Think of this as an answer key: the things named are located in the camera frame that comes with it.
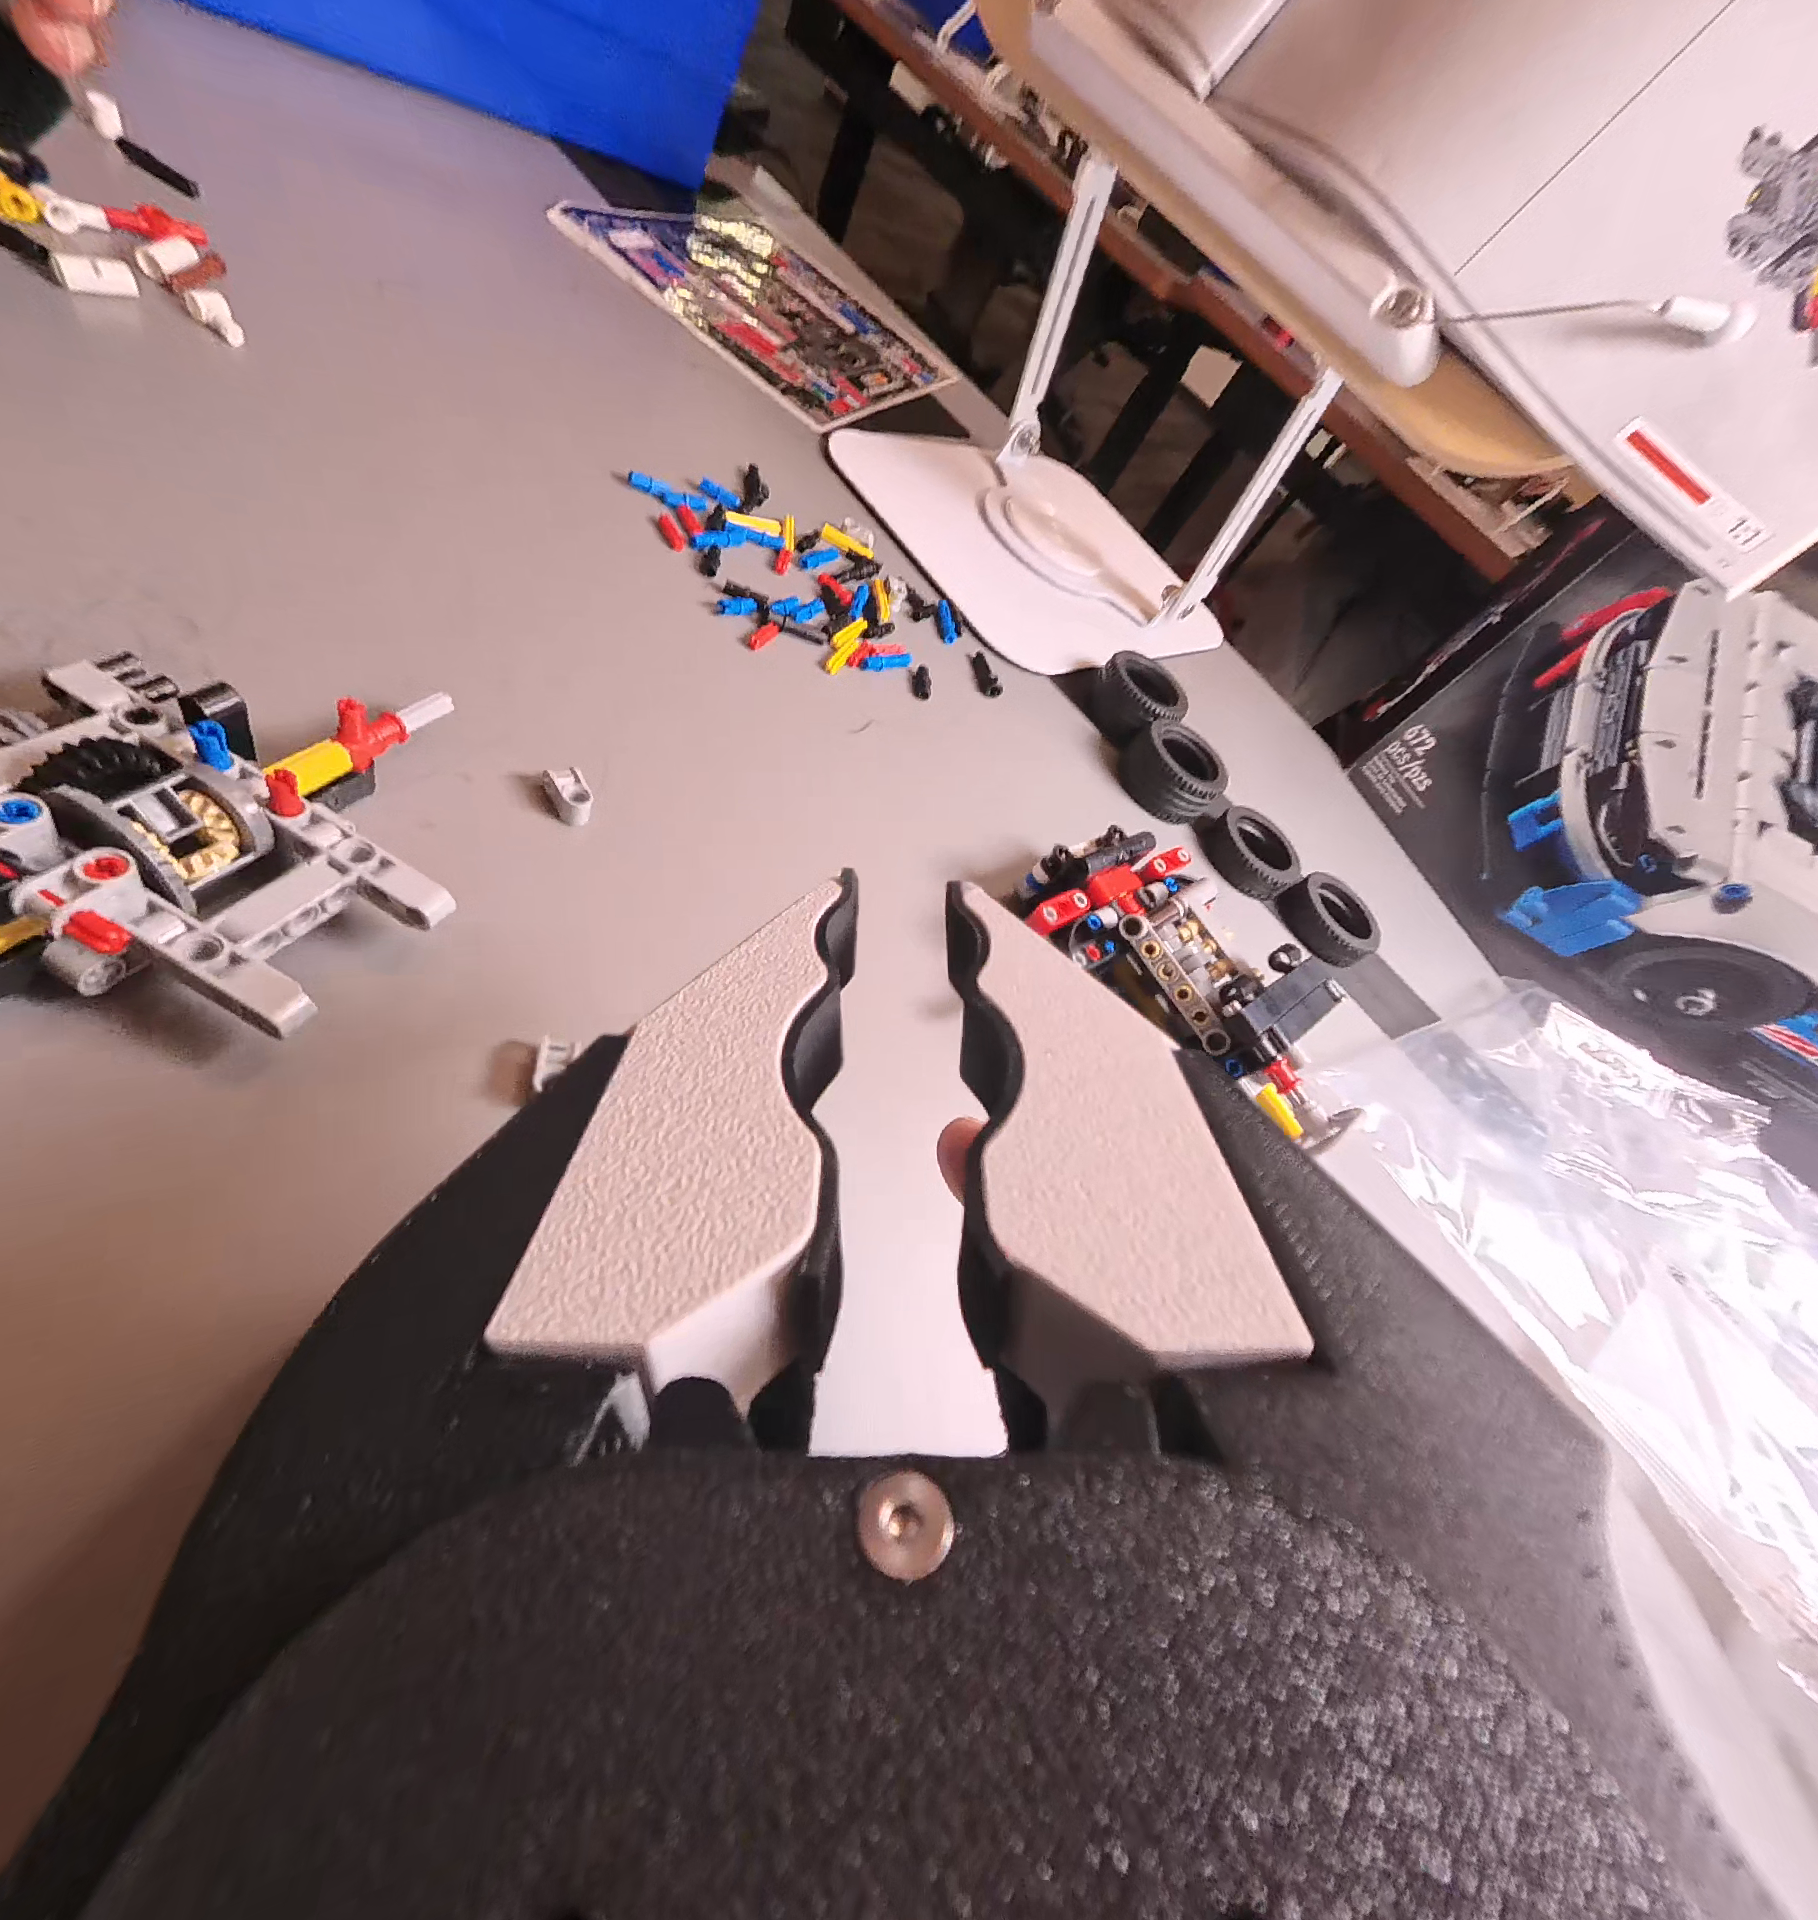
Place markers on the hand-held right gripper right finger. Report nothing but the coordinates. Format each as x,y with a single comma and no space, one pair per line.
1133,1200

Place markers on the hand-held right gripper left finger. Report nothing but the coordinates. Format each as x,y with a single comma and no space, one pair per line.
668,1186

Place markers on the grey lego connector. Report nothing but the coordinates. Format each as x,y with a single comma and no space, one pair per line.
537,1062
568,797

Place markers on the grey lego gearbox assembly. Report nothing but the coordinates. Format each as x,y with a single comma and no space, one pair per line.
324,877

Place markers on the another person's forearm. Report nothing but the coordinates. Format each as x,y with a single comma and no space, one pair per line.
2,67

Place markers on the lego car chassis assembly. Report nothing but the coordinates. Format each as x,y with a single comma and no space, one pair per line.
1147,931

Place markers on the pile of coloured lego pins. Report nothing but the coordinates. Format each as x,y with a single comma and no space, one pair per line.
845,647

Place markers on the lego set box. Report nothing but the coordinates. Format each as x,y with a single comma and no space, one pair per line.
1720,751

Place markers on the lego sticker sheet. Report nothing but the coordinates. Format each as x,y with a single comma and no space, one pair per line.
790,323

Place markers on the scattered white red lego pieces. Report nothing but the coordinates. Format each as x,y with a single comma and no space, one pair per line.
98,271

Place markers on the lego instruction booklet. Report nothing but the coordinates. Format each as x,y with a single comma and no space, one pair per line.
1598,225

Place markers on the clear plastic bag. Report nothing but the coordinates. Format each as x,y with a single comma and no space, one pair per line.
1674,1275

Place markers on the white book stand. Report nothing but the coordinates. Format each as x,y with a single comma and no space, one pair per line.
1028,555

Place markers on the wooden edged side table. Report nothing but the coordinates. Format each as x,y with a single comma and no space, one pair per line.
1237,323

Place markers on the blue plastic bin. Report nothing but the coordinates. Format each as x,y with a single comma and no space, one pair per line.
520,60

